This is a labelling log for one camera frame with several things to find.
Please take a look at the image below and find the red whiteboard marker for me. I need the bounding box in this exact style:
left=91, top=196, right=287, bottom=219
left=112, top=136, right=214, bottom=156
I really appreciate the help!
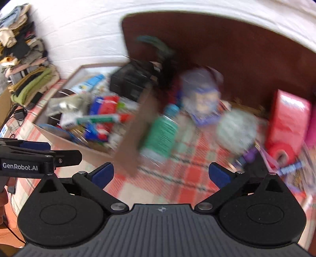
left=60, top=113, right=135, bottom=129

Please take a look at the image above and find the blue white cream tube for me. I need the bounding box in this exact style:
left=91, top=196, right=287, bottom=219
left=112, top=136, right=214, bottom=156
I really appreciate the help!
left=70, top=74, right=105, bottom=94

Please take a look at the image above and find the black product box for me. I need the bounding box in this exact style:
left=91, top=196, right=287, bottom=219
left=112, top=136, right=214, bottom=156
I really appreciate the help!
left=109, top=60, right=155, bottom=102

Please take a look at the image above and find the plaid red tablecloth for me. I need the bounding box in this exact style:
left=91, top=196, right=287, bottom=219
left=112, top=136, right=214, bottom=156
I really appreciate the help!
left=6, top=79, right=315, bottom=222

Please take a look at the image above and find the clear tape roll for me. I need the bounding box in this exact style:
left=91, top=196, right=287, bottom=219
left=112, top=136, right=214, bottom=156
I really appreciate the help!
left=216, top=109, right=258, bottom=155

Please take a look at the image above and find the brown cardboard box left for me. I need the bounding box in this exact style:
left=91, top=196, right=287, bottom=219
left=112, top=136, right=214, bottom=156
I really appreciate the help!
left=34, top=63, right=160, bottom=175

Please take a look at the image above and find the blue erasing marker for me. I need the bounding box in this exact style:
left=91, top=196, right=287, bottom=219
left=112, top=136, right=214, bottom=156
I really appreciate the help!
left=277, top=161, right=304, bottom=176

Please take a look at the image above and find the red tape roll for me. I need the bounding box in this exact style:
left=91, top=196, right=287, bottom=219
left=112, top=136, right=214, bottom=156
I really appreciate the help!
left=266, top=142, right=296, bottom=168

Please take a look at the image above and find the blue packet in box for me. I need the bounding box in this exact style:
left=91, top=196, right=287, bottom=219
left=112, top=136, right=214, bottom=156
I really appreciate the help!
left=88, top=97, right=103, bottom=116

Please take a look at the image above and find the green label water bottle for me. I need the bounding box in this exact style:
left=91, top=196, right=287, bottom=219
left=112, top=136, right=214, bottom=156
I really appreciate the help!
left=140, top=104, right=179, bottom=166

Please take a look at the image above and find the red packet in box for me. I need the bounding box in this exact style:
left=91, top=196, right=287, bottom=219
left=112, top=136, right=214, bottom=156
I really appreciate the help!
left=99, top=95, right=120, bottom=114

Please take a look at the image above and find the pile of folded clothes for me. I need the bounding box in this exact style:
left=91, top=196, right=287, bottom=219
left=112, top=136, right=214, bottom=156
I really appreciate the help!
left=1, top=3, right=59, bottom=110

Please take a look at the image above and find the pink paper box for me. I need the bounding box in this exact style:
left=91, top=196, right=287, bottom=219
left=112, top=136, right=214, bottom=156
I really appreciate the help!
left=265, top=90, right=311, bottom=152

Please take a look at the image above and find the pink thermos bottle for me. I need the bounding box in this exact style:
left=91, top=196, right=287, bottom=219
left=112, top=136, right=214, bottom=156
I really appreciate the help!
left=305, top=106, right=316, bottom=148

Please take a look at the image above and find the purple figure keychain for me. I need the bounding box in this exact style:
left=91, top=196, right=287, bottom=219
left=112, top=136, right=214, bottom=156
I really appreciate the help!
left=233, top=147, right=259, bottom=168

